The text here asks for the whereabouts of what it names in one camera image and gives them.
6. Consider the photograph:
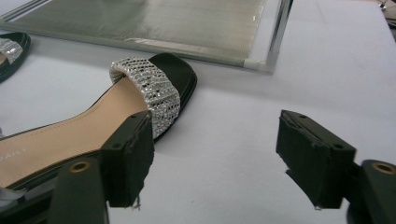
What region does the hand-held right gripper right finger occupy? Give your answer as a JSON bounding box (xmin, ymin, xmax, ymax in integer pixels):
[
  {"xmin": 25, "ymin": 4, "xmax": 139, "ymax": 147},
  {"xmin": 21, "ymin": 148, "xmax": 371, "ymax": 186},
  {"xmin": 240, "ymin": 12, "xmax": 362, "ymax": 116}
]
[{"xmin": 276, "ymin": 109, "xmax": 358, "ymax": 210}]

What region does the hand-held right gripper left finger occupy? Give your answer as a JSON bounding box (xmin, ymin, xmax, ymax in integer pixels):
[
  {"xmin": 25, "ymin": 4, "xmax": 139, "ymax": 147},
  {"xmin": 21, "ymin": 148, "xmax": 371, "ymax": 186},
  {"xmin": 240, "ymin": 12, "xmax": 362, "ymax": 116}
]
[{"xmin": 100, "ymin": 110, "xmax": 156, "ymax": 209}]

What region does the black rhinestone strap sandal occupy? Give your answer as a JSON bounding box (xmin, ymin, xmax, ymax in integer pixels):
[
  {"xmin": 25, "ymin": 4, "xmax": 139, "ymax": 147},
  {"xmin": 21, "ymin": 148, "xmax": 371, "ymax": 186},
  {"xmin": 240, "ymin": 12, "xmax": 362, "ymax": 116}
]
[
  {"xmin": 0, "ymin": 52, "xmax": 198, "ymax": 224},
  {"xmin": 0, "ymin": 32, "xmax": 32, "ymax": 84}
]

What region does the metal two-tier shoe rack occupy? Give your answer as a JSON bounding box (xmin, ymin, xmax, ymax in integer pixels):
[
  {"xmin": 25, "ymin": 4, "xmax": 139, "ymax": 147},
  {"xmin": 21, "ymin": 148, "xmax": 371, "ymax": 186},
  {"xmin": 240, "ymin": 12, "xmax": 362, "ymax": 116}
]
[{"xmin": 0, "ymin": 0, "xmax": 294, "ymax": 75}]

